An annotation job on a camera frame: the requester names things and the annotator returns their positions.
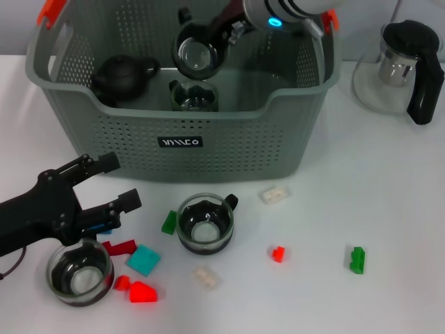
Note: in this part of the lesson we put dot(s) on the grey perforated storage bin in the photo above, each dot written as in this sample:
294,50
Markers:
243,149

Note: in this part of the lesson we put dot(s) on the dark red curved brick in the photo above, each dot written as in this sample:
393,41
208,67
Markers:
121,247

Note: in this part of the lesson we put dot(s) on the small red brick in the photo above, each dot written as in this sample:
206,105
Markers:
278,254
121,282

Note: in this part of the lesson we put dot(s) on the green stepped brick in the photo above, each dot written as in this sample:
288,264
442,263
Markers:
358,261

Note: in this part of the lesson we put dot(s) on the white brick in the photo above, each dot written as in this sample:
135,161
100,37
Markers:
206,277
274,195

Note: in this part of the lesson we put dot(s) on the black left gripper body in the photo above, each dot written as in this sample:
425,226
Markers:
38,212

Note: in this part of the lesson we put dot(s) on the teal square brick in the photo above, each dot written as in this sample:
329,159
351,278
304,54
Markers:
143,261

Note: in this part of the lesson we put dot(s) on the green flat brick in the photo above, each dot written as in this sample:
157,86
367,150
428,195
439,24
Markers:
168,224

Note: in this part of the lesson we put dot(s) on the red slope brick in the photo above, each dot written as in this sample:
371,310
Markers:
142,293

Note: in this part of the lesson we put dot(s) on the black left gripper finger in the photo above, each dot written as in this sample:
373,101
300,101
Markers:
94,167
104,215

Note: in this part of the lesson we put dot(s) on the glass teacup black sleeve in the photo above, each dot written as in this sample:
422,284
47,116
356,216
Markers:
194,99
194,55
80,282
208,248

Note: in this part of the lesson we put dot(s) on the blue square brick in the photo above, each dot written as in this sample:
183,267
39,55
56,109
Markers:
107,231

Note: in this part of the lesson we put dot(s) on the black clay teapot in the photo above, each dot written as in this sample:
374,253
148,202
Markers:
121,78

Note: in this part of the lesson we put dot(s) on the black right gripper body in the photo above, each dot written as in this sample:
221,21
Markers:
226,24

